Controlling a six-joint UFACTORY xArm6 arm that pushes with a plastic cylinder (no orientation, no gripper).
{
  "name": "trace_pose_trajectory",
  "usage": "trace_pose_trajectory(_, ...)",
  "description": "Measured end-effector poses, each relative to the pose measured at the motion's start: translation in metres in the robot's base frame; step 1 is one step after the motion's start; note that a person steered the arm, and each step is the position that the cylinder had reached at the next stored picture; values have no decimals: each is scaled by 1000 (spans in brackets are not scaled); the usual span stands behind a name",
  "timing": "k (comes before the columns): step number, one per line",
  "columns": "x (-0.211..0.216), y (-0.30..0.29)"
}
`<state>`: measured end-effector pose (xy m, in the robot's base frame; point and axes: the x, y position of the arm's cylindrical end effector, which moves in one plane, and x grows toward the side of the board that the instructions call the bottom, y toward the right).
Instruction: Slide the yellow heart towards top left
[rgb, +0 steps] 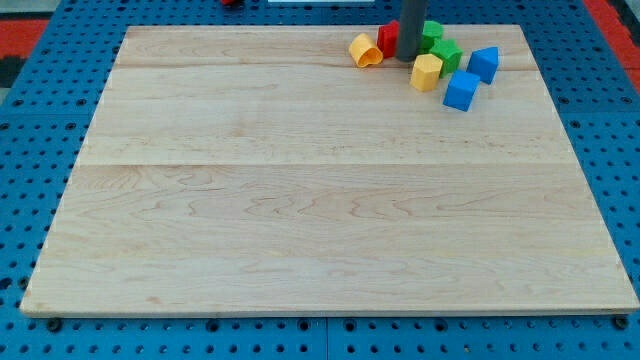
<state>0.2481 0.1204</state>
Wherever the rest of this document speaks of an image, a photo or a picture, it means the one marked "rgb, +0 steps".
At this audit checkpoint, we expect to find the yellow heart block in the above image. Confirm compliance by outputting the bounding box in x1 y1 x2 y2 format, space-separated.
348 33 384 68

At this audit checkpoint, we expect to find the light wooden board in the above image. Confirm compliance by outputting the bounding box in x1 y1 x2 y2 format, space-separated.
20 25 639 318

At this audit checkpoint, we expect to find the yellow hexagon block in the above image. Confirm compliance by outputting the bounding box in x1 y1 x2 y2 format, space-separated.
410 54 443 92

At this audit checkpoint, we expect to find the red block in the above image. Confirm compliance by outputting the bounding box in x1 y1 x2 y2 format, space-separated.
377 20 400 59

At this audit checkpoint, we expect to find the blue cube block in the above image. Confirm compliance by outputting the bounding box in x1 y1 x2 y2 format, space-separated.
443 70 481 112

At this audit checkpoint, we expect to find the green star block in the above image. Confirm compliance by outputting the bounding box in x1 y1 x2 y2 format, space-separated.
429 39 463 78

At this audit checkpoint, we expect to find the green round block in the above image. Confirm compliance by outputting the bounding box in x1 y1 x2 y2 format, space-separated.
419 20 444 54

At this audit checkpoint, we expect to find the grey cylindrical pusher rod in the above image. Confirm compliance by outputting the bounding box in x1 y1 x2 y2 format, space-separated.
395 0 429 62

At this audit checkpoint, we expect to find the blue triangular block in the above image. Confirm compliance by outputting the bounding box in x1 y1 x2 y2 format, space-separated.
466 47 500 85

